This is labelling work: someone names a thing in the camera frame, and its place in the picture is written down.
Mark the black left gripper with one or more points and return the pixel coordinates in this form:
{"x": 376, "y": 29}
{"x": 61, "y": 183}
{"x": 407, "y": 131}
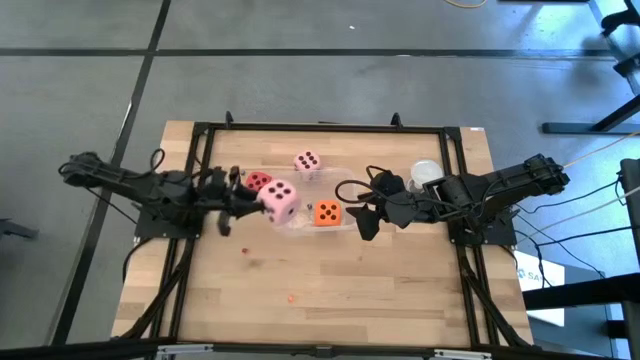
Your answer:
{"x": 215, "y": 192}

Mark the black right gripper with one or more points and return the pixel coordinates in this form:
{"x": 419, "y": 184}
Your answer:
{"x": 397, "y": 205}

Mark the large red foam die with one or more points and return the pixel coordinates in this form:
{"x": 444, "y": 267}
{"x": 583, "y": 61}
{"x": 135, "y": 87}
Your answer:
{"x": 255, "y": 184}

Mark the large orange foam die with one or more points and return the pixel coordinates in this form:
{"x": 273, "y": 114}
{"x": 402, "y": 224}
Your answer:
{"x": 320, "y": 220}

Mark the large pink foam die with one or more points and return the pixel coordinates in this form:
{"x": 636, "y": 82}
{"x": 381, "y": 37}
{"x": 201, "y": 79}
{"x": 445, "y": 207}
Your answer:
{"x": 300, "y": 165}
{"x": 280, "y": 209}

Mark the clear plastic storage bin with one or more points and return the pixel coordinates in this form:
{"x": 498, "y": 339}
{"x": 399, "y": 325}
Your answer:
{"x": 325, "y": 187}

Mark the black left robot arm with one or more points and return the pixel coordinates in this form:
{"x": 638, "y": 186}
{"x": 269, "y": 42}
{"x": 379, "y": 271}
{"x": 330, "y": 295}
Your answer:
{"x": 125, "y": 182}

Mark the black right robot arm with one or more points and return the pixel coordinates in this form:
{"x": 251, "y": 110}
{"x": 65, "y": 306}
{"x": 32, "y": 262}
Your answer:
{"x": 500, "y": 182}

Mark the white mushroom-shaped lamp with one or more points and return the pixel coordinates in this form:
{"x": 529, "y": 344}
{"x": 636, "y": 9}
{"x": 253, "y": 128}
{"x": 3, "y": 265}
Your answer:
{"x": 426, "y": 172}

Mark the white printed box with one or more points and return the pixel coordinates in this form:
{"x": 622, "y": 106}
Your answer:
{"x": 550, "y": 267}

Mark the grey furniture foot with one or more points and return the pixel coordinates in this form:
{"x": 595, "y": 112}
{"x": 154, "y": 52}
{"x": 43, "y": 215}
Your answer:
{"x": 15, "y": 229}

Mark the black floor stand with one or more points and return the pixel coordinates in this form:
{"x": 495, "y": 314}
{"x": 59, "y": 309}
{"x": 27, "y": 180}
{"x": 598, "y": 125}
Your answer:
{"x": 575, "y": 127}

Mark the black horizontal bar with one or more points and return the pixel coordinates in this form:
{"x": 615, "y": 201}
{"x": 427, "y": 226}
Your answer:
{"x": 590, "y": 291}

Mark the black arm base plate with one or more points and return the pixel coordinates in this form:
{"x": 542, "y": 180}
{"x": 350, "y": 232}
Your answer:
{"x": 500, "y": 238}
{"x": 150, "y": 228}

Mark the black metal table frame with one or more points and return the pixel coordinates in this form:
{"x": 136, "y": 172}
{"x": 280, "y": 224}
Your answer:
{"x": 325, "y": 128}

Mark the black camera rail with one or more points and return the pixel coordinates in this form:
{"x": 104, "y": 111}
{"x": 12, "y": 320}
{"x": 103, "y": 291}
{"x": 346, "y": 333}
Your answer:
{"x": 75, "y": 351}

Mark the black vertical post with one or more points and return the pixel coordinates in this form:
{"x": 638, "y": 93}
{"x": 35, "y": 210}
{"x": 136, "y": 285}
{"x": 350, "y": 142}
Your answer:
{"x": 631, "y": 225}

